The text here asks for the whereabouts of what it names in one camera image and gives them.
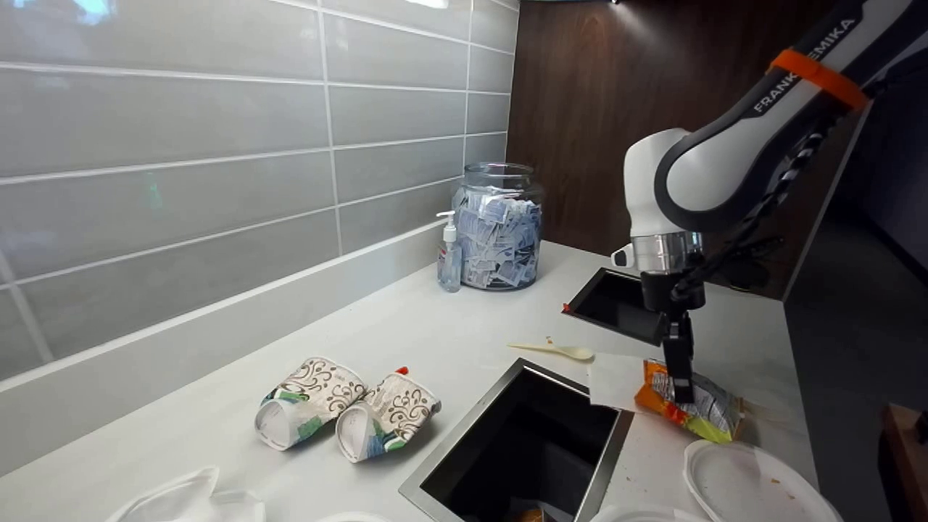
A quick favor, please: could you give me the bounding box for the white paper napkin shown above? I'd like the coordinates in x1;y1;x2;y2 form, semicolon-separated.
585;355;644;410

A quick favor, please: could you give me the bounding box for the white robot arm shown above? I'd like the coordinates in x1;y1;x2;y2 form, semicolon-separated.
620;0;928;404

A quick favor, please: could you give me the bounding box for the orange snack packet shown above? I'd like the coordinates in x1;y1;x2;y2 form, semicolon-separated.
636;359;741;443

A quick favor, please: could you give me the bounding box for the right steel-rimmed bin opening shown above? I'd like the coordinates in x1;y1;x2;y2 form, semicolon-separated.
563;270;662;346

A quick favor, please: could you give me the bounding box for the steel-rimmed bin opening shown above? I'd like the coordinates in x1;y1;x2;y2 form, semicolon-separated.
563;270;662;346
399;359;631;522

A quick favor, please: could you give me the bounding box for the small white paper plate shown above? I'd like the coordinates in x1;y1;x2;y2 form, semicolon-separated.
680;440;844;522

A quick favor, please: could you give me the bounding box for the small clear sanitizer bottle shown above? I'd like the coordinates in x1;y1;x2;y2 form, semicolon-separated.
435;211;460;294

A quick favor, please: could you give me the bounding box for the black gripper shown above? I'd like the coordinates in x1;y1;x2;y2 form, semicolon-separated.
640;272;704;404

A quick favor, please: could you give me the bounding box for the glass jar with packets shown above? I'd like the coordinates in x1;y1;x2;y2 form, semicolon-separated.
456;163;543;291

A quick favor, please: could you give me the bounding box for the cream plastic spoon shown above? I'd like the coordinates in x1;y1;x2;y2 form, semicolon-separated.
509;343;593;365

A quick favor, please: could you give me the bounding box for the left steel-rimmed bin opening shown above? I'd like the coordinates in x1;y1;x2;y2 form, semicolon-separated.
399;359;631;522

